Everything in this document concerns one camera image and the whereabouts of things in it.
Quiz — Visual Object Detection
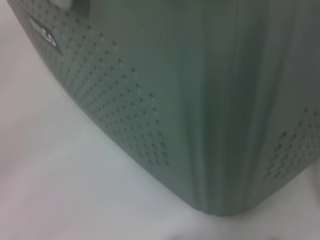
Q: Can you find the grey-green perforated storage bin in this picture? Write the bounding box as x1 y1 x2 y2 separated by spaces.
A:
6 0 320 216

